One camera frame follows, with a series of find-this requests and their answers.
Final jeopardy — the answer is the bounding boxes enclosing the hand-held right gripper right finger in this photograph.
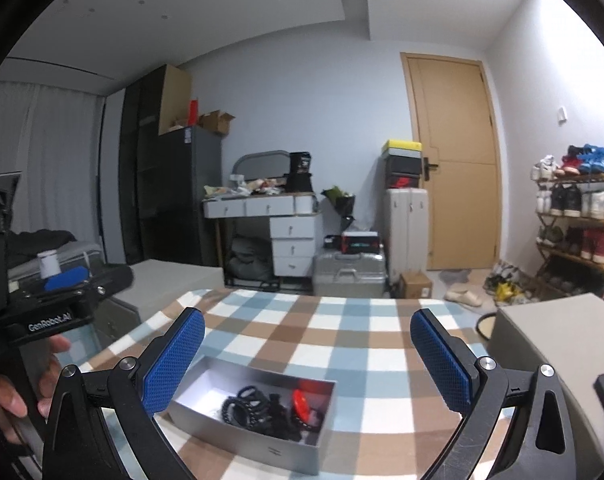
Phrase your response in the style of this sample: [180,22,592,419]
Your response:
[410,308,599,480]

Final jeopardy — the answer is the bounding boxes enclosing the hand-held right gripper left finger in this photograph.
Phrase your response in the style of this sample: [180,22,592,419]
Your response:
[42,306,206,480]

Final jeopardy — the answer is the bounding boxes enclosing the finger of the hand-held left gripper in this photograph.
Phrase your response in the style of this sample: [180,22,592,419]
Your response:
[82,264,135,302]
[42,266,91,295]

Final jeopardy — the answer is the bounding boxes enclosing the black hair ties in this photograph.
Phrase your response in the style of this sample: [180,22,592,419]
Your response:
[254,392,287,426]

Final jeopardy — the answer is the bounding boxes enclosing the grey cardboard box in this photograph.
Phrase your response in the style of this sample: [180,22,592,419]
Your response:
[167,356,339,477]

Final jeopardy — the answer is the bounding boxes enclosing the red round badge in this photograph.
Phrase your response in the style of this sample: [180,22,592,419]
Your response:
[291,377,327,421]

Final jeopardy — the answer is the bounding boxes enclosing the person's left hand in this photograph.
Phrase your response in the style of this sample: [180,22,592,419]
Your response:
[0,335,72,421]

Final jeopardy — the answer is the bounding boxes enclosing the grey suitcase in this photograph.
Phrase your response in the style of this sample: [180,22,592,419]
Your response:
[6,240,105,286]

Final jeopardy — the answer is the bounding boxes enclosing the dark clothes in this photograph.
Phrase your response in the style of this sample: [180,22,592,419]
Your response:
[6,229,77,261]

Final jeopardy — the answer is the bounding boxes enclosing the black round hoop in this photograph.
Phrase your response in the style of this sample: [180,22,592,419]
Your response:
[476,310,499,342]

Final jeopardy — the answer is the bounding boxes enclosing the grey upholstered bench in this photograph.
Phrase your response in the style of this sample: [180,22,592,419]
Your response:
[484,292,604,466]
[99,259,226,356]

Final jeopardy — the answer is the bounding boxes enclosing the beige slippers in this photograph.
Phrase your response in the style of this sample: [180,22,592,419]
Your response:
[444,282,484,307]

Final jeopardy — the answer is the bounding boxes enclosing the brown cardboard box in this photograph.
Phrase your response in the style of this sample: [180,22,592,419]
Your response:
[399,271,433,298]

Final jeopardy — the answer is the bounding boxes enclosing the pile of floor shoes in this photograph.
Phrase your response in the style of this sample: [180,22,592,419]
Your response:
[484,260,533,307]

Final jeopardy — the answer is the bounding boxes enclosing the dark grey refrigerator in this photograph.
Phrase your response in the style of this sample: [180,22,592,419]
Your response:
[157,125,223,286]

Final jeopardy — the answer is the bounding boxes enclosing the checkered blanket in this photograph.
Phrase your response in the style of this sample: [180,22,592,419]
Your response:
[79,287,518,480]

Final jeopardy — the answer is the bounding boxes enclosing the white curtain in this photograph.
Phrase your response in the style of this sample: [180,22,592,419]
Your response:
[0,80,107,266]

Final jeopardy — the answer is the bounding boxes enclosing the tall black shelf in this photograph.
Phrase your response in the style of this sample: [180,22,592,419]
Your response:
[119,65,165,266]

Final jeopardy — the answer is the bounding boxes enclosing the dark grey bag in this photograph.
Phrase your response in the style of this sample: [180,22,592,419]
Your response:
[229,237,273,283]

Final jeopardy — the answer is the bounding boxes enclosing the silver suitcase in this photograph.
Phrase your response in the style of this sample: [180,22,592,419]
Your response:
[313,250,387,298]

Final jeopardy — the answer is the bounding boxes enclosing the white suitcase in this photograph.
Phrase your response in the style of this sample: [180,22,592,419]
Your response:
[386,188,429,283]

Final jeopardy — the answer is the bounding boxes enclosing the desk clutter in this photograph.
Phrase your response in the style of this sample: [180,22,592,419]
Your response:
[204,172,287,201]

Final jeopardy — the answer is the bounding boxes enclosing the wooden shoe rack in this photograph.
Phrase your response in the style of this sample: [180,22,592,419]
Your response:
[534,172,604,306]

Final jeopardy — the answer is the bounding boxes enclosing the white desk with drawers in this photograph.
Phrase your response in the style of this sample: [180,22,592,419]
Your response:
[203,192,323,281]

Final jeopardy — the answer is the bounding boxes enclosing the open cardboard box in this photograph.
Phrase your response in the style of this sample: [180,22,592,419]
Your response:
[197,110,235,137]

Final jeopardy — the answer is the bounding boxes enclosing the bouquet in black wrap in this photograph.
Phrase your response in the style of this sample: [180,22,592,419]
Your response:
[322,187,357,233]

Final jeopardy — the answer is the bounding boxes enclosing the brown cardboard panel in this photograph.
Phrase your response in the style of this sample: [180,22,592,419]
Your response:
[158,64,193,136]

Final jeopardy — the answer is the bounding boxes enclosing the rows of shoes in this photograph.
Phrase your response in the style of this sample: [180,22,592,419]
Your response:
[531,144,604,262]

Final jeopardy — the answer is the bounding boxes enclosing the black bag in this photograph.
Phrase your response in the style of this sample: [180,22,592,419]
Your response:
[286,151,315,193]

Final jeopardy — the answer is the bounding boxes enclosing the yellow shoe box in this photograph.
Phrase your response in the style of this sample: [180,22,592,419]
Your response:
[382,140,423,157]

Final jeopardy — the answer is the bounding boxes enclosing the wooden door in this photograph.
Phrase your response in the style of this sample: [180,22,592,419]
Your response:
[401,52,503,271]

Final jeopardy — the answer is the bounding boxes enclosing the grey arched frame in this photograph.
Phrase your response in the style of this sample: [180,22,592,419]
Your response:
[232,150,291,183]

